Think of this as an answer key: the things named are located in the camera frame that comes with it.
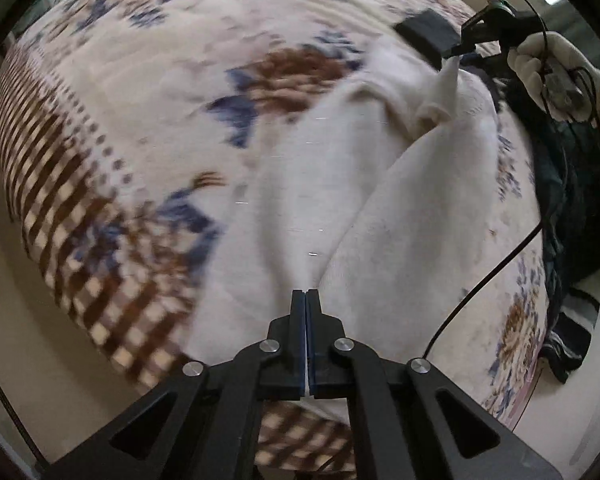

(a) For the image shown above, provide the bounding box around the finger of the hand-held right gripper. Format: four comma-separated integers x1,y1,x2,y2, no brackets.
460,6,501,33
442,42,483,59

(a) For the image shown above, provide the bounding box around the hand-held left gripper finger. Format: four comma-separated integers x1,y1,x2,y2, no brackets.
306,289,563,480
42,289,307,480

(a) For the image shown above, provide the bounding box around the white fleece garment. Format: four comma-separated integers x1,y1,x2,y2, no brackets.
187,40,503,403

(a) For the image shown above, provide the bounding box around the person's right hand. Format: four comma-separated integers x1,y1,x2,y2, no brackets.
507,31,600,123

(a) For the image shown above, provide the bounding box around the black folded garment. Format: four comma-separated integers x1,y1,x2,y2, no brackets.
394,10,462,70

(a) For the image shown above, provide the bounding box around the dark teal fleece blanket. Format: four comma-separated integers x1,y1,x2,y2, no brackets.
480,55,600,321

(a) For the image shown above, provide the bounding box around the dark striped garment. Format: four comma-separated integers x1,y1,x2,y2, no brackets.
537,285,600,385

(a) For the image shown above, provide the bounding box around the floral printed blanket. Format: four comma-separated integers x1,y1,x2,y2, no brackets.
0,0,556,473

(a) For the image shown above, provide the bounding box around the black cable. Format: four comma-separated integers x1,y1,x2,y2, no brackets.
422,0,600,358

